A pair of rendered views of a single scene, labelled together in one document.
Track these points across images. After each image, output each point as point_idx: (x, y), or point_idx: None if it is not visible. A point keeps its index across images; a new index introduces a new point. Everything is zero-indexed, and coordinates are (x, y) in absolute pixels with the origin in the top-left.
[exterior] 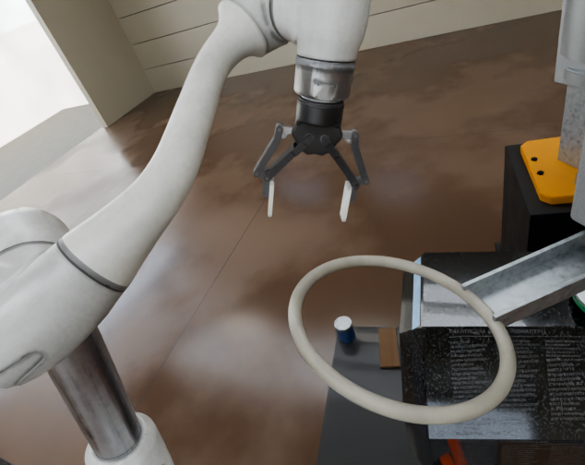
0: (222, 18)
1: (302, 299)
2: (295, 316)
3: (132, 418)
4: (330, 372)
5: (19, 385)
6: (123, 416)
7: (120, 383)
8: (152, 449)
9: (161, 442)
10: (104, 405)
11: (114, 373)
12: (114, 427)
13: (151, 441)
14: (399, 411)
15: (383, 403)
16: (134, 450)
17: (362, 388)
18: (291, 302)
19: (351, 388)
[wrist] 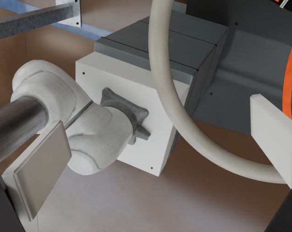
0: None
1: (167, 29)
2: (160, 76)
3: (33, 122)
4: (207, 153)
5: None
6: (26, 135)
7: (5, 136)
8: (61, 113)
9: (65, 97)
10: (7, 155)
11: None
12: (25, 141)
13: (57, 109)
14: (275, 182)
15: (260, 178)
16: (48, 122)
17: (240, 166)
18: (150, 42)
19: (228, 168)
